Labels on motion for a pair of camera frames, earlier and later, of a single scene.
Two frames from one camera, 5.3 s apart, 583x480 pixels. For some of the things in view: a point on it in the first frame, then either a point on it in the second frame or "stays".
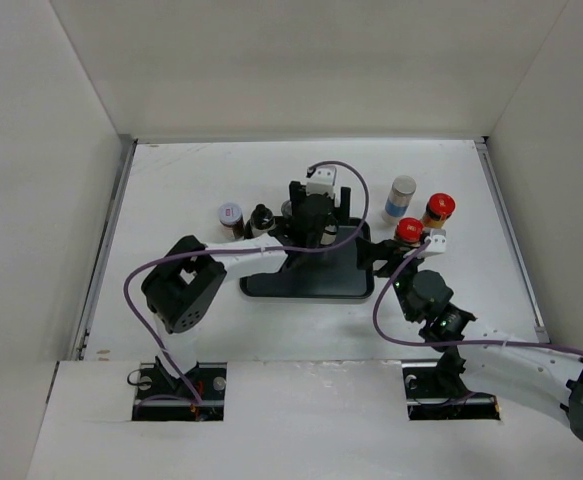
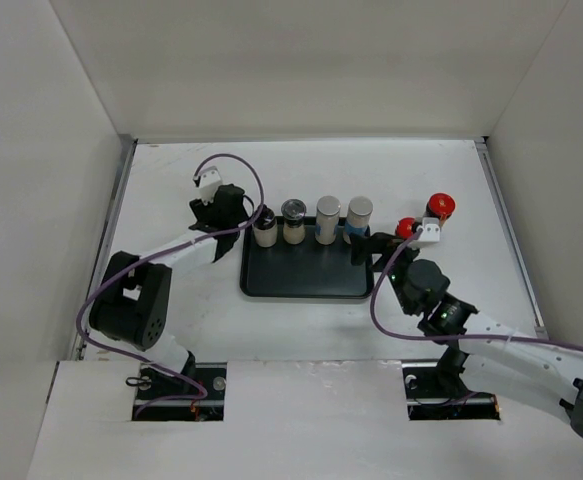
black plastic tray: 332,275 stays
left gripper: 299,194 to 201,209
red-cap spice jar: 440,206 stays
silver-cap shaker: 399,198 to 358,215
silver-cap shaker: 329,233 stays
